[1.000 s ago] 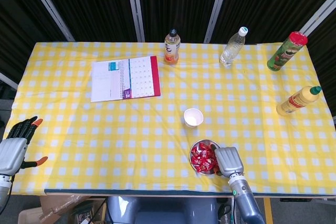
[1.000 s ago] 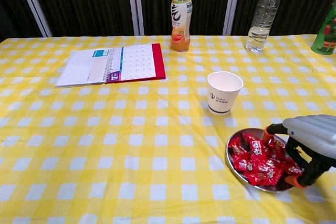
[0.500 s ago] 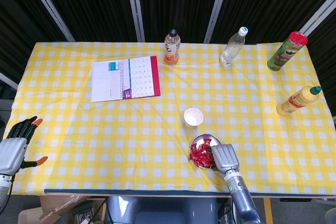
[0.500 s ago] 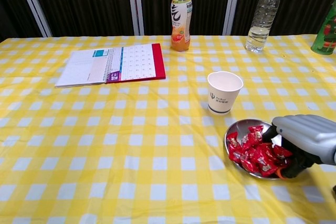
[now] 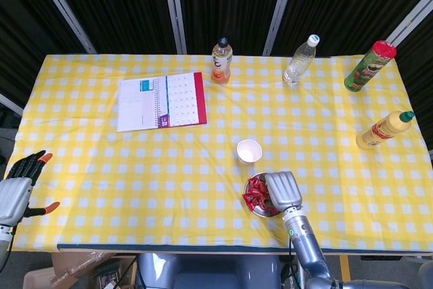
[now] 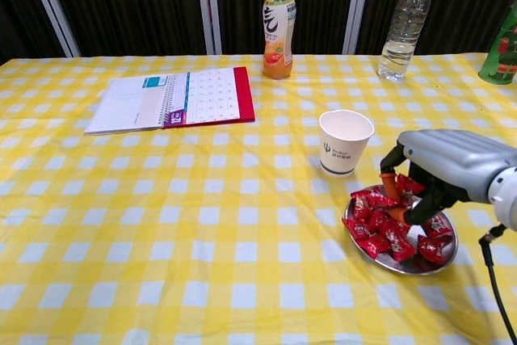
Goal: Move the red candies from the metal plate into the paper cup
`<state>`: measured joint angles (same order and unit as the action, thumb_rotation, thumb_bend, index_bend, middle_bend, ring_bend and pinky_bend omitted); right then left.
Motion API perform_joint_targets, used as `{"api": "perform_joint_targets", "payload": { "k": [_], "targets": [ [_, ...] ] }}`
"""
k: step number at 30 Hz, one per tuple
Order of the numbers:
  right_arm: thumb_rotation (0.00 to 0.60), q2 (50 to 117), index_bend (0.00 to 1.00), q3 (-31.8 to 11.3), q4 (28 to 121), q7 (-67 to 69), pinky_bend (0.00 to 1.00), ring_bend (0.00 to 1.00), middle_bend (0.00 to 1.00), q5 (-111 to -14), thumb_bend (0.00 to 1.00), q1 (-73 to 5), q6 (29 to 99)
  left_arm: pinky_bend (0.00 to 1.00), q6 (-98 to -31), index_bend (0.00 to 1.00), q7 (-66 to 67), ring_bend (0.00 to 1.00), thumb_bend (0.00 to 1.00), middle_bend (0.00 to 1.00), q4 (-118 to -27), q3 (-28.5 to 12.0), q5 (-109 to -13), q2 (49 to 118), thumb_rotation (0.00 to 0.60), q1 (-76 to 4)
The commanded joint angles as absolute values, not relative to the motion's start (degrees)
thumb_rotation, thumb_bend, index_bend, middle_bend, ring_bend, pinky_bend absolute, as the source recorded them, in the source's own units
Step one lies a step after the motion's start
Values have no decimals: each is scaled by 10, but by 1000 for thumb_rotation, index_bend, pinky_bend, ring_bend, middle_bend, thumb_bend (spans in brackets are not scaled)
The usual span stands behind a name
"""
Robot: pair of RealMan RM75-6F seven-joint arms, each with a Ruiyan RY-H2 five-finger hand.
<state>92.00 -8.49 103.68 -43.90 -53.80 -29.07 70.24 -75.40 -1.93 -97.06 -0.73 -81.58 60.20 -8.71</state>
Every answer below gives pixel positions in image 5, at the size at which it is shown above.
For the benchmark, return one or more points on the white paper cup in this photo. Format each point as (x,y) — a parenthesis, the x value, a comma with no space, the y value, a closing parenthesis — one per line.
(248,152)

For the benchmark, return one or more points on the table with dark edge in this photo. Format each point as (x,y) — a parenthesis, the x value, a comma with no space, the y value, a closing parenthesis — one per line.
(203,247)

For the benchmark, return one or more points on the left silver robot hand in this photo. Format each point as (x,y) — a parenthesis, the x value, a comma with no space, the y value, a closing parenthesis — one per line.
(13,197)

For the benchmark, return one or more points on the round steel plate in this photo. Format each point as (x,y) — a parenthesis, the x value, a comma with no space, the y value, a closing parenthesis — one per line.
(262,212)

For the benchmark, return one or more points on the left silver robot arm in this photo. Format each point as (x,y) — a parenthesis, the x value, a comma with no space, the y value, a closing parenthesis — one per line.
(4,238)

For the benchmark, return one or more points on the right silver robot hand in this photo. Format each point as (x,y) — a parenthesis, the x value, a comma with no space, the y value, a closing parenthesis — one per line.
(284,189)

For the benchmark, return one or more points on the yellow checkered tablecloth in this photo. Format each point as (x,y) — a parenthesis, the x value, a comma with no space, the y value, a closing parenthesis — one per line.
(135,174)

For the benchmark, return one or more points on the yellow mustard bottle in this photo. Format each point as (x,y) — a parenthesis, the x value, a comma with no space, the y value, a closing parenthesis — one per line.
(379,131)

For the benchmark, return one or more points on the clear water bottle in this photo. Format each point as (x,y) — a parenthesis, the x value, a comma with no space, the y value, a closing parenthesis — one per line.
(297,65)

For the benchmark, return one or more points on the grey robot torso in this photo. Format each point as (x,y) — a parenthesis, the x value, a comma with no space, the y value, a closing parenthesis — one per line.
(209,273)

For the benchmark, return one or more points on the dark printed carton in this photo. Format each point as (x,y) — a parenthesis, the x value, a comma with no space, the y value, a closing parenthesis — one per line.
(108,272)

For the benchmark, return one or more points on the brown cardboard box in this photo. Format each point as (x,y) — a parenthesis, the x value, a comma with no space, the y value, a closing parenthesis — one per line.
(78,265)

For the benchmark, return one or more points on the spiral desk calendar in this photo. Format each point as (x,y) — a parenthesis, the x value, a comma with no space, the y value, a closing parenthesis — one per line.
(135,106)

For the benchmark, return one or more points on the red candy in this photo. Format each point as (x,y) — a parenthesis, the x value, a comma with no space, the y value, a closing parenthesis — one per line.
(255,180)
(249,197)
(260,189)
(258,203)

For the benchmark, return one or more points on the white frame post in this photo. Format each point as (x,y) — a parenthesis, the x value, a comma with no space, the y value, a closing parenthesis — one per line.
(174,8)
(10,103)
(281,8)
(62,8)
(411,20)

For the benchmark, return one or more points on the green bottle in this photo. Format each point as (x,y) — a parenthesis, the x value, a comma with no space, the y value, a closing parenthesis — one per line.
(365,72)

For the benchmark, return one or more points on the orange juice bottle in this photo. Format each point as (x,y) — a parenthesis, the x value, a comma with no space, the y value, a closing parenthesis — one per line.
(221,65)

